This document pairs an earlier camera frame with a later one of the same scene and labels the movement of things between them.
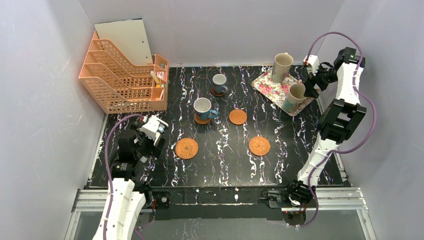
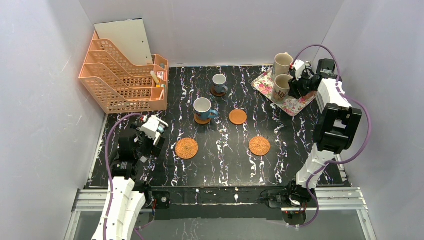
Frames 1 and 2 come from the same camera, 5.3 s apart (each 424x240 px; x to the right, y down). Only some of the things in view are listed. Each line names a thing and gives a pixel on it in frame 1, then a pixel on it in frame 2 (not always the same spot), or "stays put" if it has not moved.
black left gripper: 158,142 stays put
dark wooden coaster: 213,92 stays put
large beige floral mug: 296,98 -> 281,88
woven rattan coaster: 259,146 stays put
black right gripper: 318,83 -> 296,87
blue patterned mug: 202,107 stays put
